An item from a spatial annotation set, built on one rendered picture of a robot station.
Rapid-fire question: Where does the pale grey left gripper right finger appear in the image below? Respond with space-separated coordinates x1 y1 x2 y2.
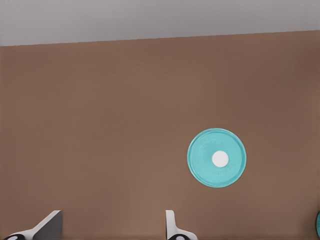
165 209 198 240

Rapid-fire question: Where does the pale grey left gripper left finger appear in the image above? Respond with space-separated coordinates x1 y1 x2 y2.
1 209 63 240

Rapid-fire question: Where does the teal pot lid white knob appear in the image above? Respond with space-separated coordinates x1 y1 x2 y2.
187 127 247 189

